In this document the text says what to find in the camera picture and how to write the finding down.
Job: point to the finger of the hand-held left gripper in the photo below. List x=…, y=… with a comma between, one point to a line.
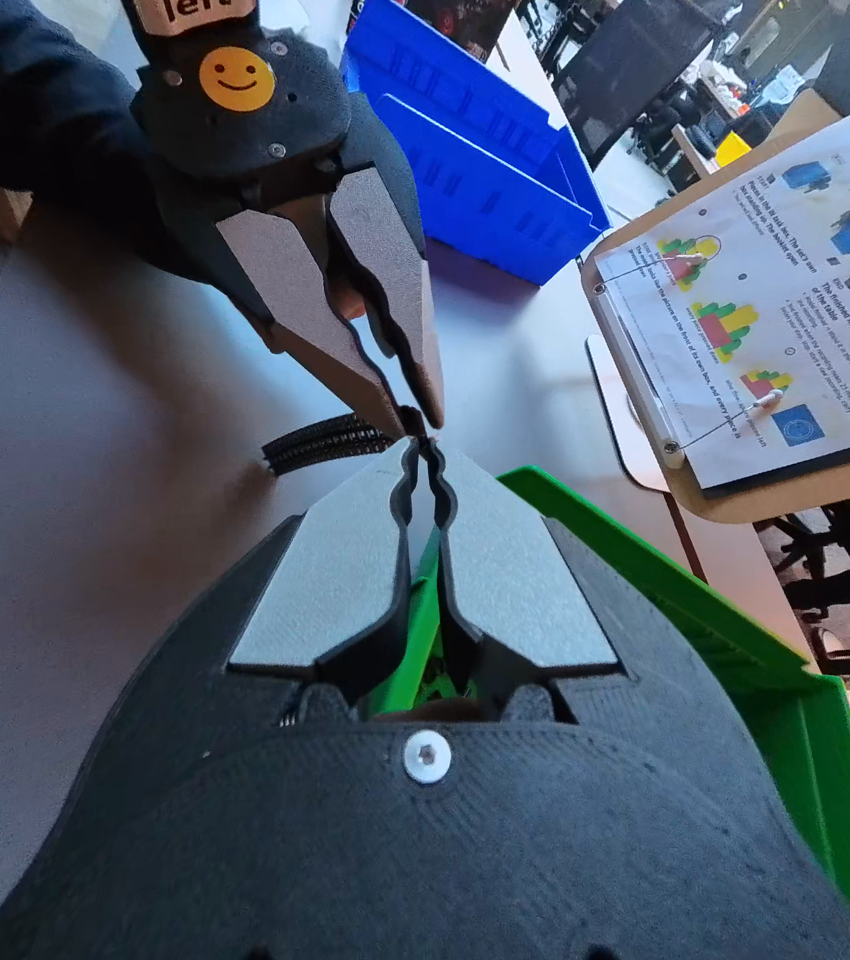
x=387, y=255
x=290, y=277

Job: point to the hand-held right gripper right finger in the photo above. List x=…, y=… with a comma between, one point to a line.
x=522, y=592

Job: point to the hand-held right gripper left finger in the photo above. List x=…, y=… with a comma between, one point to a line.
x=320, y=592

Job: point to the black lego tread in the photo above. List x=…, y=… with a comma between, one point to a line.
x=320, y=442

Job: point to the green plastic bin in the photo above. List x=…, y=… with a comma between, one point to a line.
x=807, y=712

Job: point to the person's left forearm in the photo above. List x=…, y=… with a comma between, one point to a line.
x=42, y=112

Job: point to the dark lego set box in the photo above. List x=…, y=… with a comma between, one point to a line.
x=470, y=26

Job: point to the blue plastic bin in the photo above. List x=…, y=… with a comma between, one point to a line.
x=485, y=150

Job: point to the white stand base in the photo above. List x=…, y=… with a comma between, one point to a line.
x=619, y=405

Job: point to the wooden document stand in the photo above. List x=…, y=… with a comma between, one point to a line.
x=724, y=502

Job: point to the black mesh office chair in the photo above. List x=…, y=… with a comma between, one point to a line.
x=634, y=67

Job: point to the yellow storage box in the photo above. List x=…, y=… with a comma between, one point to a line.
x=732, y=150

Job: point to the printed instruction sheet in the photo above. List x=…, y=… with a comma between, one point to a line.
x=792, y=300

